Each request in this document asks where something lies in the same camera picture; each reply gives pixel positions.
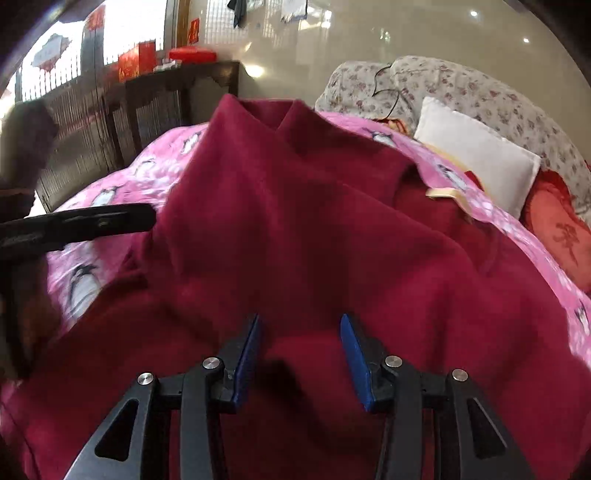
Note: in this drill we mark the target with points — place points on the dark red fleece garment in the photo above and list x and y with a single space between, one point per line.
300 230

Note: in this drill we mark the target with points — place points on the flat red box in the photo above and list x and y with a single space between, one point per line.
194 53

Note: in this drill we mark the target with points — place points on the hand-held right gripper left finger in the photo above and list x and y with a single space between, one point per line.
247 360

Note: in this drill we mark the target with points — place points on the dark hanging cloth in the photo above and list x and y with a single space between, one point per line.
238 11

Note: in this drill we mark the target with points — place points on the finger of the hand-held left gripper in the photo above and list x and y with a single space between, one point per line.
92 224

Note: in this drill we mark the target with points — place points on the red paper window decoration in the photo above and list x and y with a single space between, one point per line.
96 19
194 30

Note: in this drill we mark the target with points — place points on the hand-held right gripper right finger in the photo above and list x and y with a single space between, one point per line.
355 360

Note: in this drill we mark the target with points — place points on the tall red gift box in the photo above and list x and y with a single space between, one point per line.
138 60

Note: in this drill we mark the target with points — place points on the multicoloured patterned cloth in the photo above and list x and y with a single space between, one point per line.
392 125

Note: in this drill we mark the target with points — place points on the crumpled plastic wrapper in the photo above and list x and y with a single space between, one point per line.
165 65

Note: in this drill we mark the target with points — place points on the white pillow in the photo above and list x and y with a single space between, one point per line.
475 157

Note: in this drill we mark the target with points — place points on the red heart-shaped cushion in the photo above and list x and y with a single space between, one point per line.
558 230

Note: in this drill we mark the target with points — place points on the pink penguin print blanket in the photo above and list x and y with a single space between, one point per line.
115 184

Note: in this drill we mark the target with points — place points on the large red window sticker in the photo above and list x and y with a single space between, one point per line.
51 51

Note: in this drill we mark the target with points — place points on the dark wooden side table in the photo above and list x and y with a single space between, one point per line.
184 78

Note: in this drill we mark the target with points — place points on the small red cloth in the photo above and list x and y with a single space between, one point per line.
473 179

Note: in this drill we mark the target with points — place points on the yellow cloth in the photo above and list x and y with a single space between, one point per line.
443 156

